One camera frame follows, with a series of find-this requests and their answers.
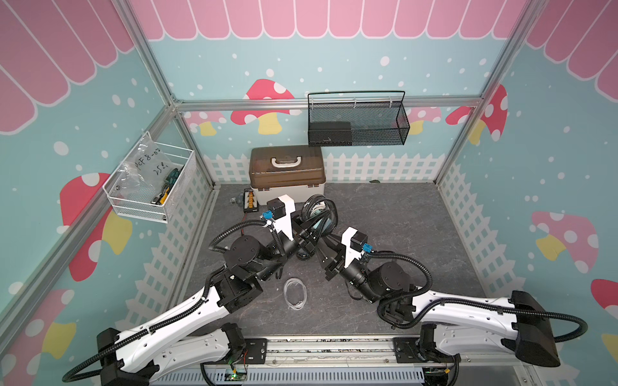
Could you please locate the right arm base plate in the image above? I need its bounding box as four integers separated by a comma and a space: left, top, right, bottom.
393, 337, 460, 363

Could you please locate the black box in basket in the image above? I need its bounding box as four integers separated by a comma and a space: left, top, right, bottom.
307, 122, 352, 146

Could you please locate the clear labelled plastic bag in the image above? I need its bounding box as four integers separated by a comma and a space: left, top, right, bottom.
115, 136, 173, 196

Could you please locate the green handled tool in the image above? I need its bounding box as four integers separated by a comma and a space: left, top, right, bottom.
151, 168, 182, 205

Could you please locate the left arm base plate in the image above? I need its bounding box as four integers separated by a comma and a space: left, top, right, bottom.
225, 338, 268, 365

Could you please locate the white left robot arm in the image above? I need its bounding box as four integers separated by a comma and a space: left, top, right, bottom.
62, 211, 338, 385

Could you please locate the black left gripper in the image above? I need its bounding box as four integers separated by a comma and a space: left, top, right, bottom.
256, 204, 330, 282

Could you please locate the brown lid storage box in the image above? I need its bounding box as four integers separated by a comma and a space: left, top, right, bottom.
249, 145, 326, 205

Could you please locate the black yellow charger board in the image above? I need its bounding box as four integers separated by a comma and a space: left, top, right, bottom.
242, 188, 259, 213

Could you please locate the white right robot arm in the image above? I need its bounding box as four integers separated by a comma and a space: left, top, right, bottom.
316, 235, 588, 368

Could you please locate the white wire wall basket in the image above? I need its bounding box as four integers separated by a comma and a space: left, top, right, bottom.
103, 133, 196, 224

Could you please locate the black wire mesh basket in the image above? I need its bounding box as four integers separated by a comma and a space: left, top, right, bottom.
307, 90, 410, 146

